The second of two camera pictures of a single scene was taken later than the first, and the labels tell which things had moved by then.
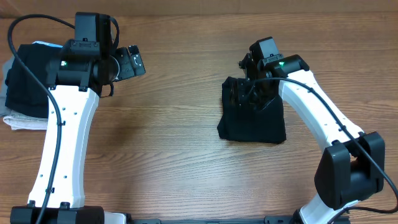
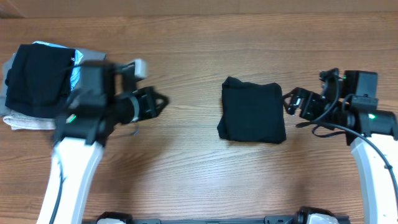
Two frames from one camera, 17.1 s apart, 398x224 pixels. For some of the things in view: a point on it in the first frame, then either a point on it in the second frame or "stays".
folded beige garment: (20, 122) stays
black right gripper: (263, 102) → (310, 99)
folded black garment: (24, 94) stays
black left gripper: (129, 70) → (147, 94)
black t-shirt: (240, 121) stays
